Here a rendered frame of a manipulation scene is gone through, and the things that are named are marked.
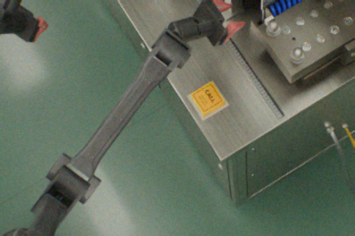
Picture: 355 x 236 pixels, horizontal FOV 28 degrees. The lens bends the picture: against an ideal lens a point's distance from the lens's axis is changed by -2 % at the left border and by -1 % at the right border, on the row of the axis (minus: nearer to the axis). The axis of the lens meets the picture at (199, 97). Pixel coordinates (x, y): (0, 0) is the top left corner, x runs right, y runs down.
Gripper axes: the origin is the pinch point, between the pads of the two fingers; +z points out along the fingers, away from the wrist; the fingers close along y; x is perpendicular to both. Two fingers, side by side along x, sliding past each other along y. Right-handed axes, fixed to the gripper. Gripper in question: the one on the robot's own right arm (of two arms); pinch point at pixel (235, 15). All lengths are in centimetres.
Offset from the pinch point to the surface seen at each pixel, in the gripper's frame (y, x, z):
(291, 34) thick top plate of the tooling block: 10.4, 1.2, 11.3
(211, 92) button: 9.3, -20.1, -4.3
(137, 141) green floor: -18, -111, 23
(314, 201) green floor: 39, -88, 62
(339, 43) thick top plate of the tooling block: 19.4, 5.8, 19.0
